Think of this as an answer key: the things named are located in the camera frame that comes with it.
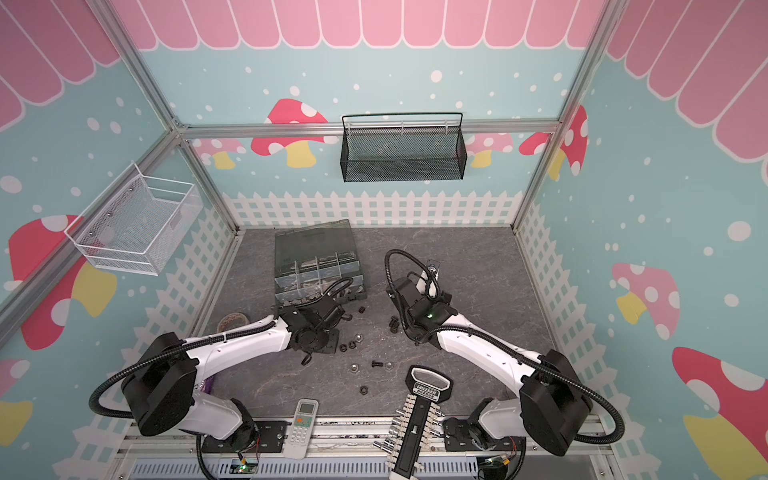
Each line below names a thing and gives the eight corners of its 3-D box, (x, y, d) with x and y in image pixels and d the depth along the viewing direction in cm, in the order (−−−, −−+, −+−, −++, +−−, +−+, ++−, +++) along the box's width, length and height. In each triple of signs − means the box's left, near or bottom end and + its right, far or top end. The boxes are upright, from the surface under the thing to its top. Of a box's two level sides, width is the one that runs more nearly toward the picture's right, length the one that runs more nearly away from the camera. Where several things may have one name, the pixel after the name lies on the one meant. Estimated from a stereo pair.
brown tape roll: (220, 331, 95) (217, 328, 93) (220, 320, 98) (217, 317, 96) (248, 323, 97) (246, 320, 95) (247, 312, 99) (245, 308, 98)
